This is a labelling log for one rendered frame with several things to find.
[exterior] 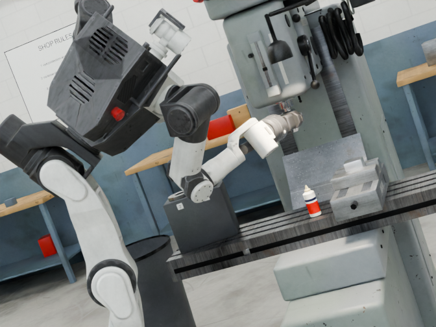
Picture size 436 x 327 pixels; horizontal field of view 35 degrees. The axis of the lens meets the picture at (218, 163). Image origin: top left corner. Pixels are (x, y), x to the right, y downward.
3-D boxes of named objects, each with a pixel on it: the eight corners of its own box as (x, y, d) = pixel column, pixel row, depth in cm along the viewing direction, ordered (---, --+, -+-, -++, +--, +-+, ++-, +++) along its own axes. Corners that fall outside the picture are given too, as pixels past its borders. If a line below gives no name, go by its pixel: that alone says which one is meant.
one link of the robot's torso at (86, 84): (91, 159, 177) (176, 48, 176) (9, 88, 190) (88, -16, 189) (139, 181, 205) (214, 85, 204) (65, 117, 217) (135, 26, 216)
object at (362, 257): (388, 278, 214) (375, 242, 213) (282, 303, 225) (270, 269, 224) (391, 227, 261) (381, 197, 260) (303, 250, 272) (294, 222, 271)
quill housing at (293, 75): (309, 92, 223) (276, -3, 219) (250, 112, 230) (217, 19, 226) (316, 85, 241) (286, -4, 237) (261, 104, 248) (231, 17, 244)
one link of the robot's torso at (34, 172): (22, 176, 194) (47, 143, 193) (30, 170, 207) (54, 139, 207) (60, 204, 195) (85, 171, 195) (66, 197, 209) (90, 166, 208)
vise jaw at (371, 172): (378, 179, 224) (374, 167, 224) (334, 191, 229) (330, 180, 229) (380, 174, 230) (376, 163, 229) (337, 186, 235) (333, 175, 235)
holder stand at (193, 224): (237, 235, 248) (218, 183, 246) (180, 254, 252) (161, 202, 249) (239, 226, 260) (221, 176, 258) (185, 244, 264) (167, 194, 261)
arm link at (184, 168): (180, 211, 204) (191, 150, 191) (156, 185, 212) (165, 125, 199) (211, 199, 211) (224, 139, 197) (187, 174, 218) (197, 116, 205)
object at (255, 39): (279, 93, 222) (257, 30, 219) (268, 97, 223) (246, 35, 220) (281, 92, 226) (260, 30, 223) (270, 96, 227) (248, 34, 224)
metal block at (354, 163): (366, 176, 231) (360, 159, 230) (348, 181, 233) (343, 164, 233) (367, 172, 236) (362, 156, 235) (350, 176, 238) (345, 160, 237)
